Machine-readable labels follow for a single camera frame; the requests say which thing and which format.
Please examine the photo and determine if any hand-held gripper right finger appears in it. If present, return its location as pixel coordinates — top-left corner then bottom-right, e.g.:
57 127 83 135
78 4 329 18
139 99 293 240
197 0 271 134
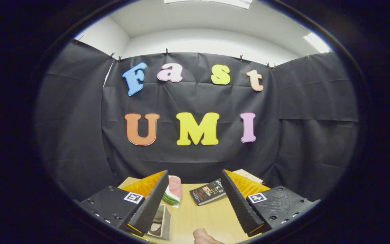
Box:
220 169 321 237

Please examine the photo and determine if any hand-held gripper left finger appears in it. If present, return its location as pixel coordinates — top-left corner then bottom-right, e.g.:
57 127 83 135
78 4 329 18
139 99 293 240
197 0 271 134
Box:
78 170 169 237

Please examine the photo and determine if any grey fabric storage box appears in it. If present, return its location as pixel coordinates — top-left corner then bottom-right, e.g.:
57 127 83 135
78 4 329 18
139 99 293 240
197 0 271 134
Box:
146 204 172 241

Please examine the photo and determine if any watermelon slice plush toy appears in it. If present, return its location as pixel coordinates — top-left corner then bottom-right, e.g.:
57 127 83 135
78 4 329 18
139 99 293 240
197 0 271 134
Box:
163 175 182 208

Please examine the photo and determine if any beige cover book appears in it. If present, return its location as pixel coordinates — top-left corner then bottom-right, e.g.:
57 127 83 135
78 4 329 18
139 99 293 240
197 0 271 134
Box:
232 169 264 185

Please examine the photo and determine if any black cover book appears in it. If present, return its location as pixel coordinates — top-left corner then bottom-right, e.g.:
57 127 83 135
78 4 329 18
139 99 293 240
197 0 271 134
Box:
190 179 228 206

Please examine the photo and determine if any small ceiling light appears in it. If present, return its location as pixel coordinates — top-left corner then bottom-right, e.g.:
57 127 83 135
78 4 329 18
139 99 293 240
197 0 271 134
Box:
303 32 331 54

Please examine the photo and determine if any long ceiling light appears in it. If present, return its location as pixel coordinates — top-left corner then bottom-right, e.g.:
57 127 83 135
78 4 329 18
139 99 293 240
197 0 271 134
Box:
164 0 252 9

